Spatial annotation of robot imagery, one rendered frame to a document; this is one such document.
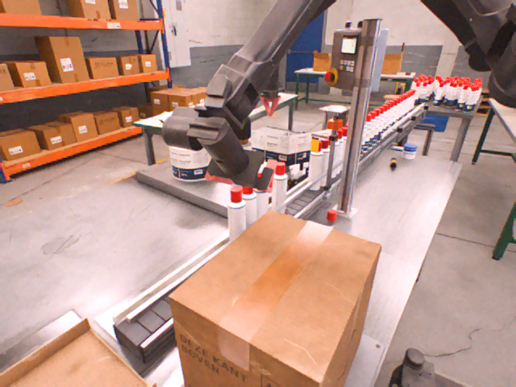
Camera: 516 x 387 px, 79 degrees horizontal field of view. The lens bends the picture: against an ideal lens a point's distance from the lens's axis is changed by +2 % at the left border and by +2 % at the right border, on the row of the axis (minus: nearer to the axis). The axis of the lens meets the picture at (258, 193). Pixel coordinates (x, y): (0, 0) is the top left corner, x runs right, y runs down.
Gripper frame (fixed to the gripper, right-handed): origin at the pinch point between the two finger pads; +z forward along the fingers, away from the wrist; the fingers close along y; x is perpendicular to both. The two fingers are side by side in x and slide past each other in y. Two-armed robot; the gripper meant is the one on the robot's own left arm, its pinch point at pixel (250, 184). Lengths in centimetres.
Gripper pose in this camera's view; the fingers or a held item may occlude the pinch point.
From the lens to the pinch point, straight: 66.6
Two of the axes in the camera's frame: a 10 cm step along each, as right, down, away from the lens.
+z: 3.0, 4.3, 8.5
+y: -8.9, -1.9, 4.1
